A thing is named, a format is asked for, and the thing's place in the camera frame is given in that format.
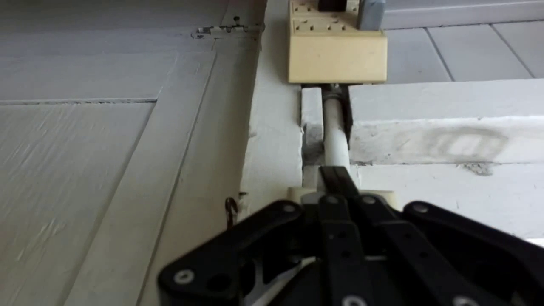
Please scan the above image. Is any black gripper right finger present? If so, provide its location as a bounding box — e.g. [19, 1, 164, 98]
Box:
[339, 164, 544, 306]

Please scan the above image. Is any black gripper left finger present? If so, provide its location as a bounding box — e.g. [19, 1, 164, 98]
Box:
[157, 164, 371, 306]

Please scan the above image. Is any white conduit pipe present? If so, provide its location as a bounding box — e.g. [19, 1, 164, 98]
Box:
[320, 83, 354, 169]

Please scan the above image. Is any beige outlet box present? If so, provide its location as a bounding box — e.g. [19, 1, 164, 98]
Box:
[286, 0, 392, 86]

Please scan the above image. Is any grey plug adapter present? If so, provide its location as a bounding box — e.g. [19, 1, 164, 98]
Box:
[356, 0, 390, 32]

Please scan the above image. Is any white panel door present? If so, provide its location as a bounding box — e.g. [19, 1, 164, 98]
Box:
[0, 0, 269, 306]

